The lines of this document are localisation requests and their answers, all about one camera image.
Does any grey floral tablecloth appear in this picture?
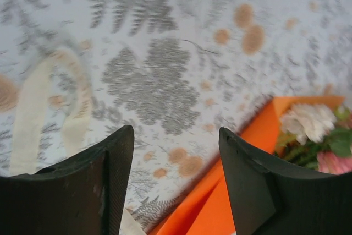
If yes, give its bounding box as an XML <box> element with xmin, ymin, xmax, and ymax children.
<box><xmin>0</xmin><ymin>0</ymin><xmax>352</xmax><ymax>235</ymax></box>

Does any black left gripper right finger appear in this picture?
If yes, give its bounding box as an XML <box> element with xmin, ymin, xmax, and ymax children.
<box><xmin>218</xmin><ymin>127</ymin><xmax>352</xmax><ymax>235</ymax></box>

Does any orange wrapping paper sheet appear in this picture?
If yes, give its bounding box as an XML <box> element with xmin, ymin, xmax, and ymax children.
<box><xmin>150</xmin><ymin>96</ymin><xmax>346</xmax><ymax>235</ymax></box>

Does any cream ribbon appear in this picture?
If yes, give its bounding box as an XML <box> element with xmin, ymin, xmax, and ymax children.
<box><xmin>9</xmin><ymin>49</ymin><xmax>144</xmax><ymax>235</ymax></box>

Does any large pink artificial flower stem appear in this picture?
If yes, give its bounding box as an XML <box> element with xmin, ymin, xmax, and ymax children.
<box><xmin>283</xmin><ymin>129</ymin><xmax>352</xmax><ymax>176</ymax></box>

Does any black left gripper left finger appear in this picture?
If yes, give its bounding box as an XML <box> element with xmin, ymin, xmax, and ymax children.
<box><xmin>0</xmin><ymin>124</ymin><xmax>135</xmax><ymax>235</ymax></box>

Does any white artificial flower stem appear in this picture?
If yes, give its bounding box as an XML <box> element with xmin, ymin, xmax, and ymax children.
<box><xmin>279</xmin><ymin>102</ymin><xmax>338</xmax><ymax>145</ymax></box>

